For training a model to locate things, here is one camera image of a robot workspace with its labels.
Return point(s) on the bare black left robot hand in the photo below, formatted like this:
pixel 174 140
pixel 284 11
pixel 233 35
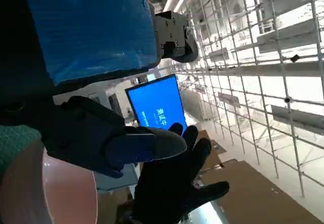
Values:
pixel 83 31

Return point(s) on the blue monitor screen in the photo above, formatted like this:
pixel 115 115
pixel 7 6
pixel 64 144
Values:
pixel 157 102

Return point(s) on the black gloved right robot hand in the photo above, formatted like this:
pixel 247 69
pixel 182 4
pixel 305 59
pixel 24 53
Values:
pixel 162 191

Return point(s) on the green cutting mat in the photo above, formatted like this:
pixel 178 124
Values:
pixel 15 143

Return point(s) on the small brown cardboard box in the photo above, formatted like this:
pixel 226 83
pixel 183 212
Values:
pixel 213 155

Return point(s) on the pink bowl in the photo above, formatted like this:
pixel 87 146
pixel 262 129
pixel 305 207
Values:
pixel 50 196

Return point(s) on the large brown cardboard box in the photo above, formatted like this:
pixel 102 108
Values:
pixel 253 196

